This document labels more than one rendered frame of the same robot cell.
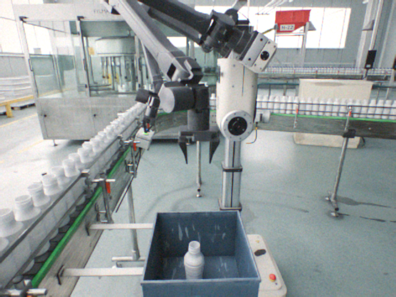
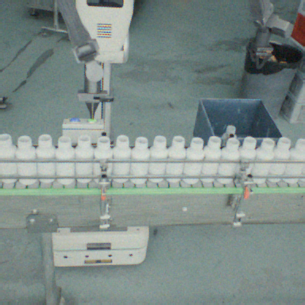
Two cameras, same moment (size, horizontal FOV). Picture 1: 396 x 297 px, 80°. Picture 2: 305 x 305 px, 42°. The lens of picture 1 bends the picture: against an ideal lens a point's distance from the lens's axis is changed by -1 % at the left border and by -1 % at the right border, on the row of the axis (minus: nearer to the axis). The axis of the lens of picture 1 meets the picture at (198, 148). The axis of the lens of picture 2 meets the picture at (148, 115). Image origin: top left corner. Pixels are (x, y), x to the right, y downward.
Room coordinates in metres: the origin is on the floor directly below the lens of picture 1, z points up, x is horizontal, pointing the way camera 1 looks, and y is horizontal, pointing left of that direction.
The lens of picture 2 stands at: (1.22, 1.42, 1.92)
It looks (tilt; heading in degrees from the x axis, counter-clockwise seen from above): 34 degrees down; 263
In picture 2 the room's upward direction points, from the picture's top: 6 degrees clockwise
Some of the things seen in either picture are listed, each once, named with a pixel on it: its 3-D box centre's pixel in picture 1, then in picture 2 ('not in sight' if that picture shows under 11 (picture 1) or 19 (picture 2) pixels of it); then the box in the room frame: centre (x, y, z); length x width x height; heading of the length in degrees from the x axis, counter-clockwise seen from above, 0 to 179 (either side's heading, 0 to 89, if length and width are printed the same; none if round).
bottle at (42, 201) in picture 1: (41, 212); (295, 160); (0.57, 0.44, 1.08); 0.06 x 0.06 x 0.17
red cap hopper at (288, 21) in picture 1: (286, 65); not in sight; (7.43, -2.59, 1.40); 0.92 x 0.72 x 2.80; 74
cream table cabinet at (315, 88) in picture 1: (327, 112); not in sight; (4.55, -2.48, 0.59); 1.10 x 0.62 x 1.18; 74
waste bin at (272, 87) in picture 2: not in sight; (264, 85); (-0.12, -1.43, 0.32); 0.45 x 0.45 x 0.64
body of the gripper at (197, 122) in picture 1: (198, 121); (262, 38); (0.62, 0.00, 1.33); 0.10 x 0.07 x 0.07; 92
